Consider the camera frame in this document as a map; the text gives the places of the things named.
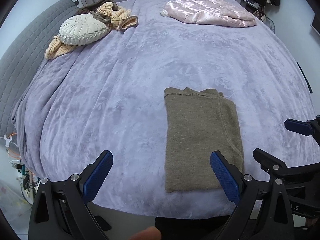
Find olive knit sweater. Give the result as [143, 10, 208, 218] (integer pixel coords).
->
[164, 87, 244, 193]

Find person's left hand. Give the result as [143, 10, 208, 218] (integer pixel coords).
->
[129, 226, 161, 240]

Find lavender plush bedspread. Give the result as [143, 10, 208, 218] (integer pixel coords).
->
[12, 0, 319, 219]

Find brown patterned bag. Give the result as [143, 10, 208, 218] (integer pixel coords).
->
[253, 5, 266, 22]

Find grey quilted headboard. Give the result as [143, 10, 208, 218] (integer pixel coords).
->
[0, 0, 79, 145]

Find beige chunky knit blanket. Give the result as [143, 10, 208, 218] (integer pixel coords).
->
[44, 1, 138, 60]

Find round white pleated cushion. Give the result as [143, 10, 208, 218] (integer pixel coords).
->
[57, 13, 110, 46]

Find pink satin puffer jacket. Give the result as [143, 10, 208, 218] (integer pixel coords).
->
[161, 0, 257, 28]

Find brown fleece garment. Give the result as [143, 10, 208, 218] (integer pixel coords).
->
[76, 0, 138, 31]

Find cluttered cables on floor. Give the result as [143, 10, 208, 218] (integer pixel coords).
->
[3, 133, 41, 205]

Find wall mounted monitor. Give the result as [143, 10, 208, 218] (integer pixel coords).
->
[311, 14, 320, 35]

